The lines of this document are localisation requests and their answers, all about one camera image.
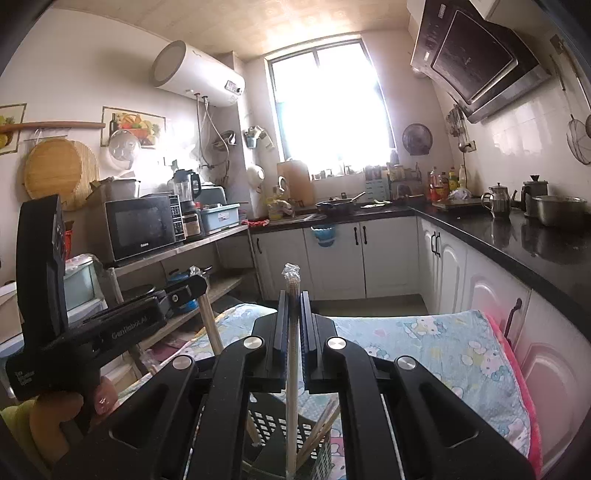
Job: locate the black blender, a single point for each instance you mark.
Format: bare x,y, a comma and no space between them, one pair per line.
184,194

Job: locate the white water heater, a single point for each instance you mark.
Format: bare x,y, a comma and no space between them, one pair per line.
194,71

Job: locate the clear plastic dome cover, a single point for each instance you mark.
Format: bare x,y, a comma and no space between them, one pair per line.
121,147

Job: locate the pastel plastic drawer unit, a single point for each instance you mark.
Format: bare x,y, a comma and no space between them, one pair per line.
83,281

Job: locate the black range hood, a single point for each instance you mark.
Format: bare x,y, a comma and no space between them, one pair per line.
475,60

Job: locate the bamboo chopstick pair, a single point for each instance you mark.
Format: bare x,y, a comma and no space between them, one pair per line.
210,323
291,281

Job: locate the brown box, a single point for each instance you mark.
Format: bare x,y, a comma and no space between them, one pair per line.
113,187

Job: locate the blue hanging bin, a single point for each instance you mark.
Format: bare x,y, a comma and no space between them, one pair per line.
323,235

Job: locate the kitchen window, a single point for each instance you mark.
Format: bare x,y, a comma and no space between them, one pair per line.
328,106

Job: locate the metal shelf rack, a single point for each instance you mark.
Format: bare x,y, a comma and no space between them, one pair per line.
212,240

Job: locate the steel kettle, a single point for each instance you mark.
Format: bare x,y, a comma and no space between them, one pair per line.
498,203

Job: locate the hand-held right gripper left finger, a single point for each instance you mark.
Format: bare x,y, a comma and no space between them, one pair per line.
277,350

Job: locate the black microwave oven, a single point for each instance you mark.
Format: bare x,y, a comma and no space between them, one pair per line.
138,228

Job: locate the small hanging utensil set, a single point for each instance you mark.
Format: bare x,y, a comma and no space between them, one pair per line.
458,124

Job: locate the white lower cabinets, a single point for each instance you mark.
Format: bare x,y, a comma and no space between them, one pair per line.
388,258

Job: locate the small wall picture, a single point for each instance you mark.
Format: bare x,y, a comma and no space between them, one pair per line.
10,129

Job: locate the blue canister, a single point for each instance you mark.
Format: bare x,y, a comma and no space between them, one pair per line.
178,279

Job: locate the cartoon cat printed blanket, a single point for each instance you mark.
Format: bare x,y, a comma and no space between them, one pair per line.
415,341

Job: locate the grey-blue plastic tray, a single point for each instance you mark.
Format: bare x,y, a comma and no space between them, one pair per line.
219,219

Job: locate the wooden rolling pin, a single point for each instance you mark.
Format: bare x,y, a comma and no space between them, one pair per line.
51,125

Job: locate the group of condiment bottles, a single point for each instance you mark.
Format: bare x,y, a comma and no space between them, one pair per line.
445,182

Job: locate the pink blanket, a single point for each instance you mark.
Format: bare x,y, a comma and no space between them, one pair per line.
526,392

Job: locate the dark green utensil basket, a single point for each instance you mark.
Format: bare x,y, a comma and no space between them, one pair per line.
272,427

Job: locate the round wooden cutting board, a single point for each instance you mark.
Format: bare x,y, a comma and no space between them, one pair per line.
55,170

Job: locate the person's left hand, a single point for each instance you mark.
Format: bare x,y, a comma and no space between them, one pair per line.
48,415

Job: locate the black wok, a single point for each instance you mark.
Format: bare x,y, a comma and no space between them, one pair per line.
339,205

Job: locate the fruit wall picture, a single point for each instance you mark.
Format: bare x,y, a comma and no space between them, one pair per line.
134,127

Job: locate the black kitchen counter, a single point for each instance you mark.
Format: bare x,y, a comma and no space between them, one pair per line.
531,244

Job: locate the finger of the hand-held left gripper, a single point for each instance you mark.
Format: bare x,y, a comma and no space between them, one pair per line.
184,290

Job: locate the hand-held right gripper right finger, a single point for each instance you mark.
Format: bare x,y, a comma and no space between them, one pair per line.
311,350

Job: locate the lidded steel cooking pot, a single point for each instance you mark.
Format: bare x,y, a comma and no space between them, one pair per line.
558,210

